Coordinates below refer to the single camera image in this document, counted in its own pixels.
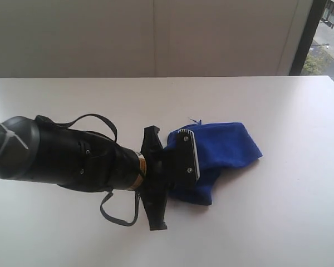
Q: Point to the dark window frame post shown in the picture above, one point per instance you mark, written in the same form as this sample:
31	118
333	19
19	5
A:
307	36

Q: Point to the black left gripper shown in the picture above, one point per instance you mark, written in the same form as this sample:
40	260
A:
158	180

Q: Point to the blue towel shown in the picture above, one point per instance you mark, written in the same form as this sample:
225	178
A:
220	146

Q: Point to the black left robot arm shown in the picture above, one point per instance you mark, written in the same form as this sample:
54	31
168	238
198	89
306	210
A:
40	150

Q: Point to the white cable tie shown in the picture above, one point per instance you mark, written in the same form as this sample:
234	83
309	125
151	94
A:
9	140

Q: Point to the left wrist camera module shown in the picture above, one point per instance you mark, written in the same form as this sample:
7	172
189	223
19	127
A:
187	163

